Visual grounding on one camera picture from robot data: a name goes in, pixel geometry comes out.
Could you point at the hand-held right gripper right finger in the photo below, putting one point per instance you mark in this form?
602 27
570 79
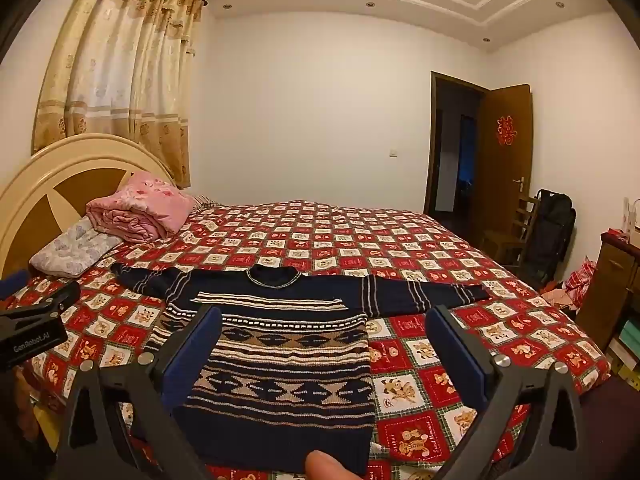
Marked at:
460 355

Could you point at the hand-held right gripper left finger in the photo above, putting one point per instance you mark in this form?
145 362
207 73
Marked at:
195 355

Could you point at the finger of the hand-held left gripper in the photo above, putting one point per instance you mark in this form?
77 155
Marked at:
14 282

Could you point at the navy patterned knit sweater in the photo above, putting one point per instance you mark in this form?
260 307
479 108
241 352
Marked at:
290 360

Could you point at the person's right hand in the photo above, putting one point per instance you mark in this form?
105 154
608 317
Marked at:
332 467

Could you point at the grey floral pillow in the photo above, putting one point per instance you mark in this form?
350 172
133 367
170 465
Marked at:
70 250

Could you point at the red checkered printed blanket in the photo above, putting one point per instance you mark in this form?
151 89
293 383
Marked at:
450 260

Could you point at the cream wooden headboard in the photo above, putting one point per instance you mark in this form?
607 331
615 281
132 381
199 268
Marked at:
30 185

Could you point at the pink cloth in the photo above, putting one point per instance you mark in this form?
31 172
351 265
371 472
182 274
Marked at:
555 297

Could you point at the wooden chair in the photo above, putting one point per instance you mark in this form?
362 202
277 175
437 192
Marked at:
500 240

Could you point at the red plaid cloth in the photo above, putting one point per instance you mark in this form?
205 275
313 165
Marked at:
580 280

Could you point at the striped pillow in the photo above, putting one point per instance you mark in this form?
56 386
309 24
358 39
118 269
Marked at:
202 201

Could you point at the black travel bag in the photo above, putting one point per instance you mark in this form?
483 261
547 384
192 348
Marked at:
550 230

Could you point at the pink folded blanket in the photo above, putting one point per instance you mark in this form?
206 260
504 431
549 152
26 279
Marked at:
150 205

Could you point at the stack of cardboard boxes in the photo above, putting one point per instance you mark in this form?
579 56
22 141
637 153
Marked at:
625 355

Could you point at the brown wooden cabinet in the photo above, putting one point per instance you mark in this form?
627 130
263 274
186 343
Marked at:
610 285

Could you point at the brown wooden door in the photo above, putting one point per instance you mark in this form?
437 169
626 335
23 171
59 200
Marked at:
505 185

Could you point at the red box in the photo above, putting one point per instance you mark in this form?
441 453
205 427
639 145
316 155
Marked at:
616 235

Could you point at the red paper door decoration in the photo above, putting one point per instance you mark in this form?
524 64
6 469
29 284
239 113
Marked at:
506 131

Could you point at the beige floral curtain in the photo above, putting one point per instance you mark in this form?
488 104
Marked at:
125 60

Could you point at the dark wooden door frame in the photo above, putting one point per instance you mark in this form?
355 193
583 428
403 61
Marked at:
433 135

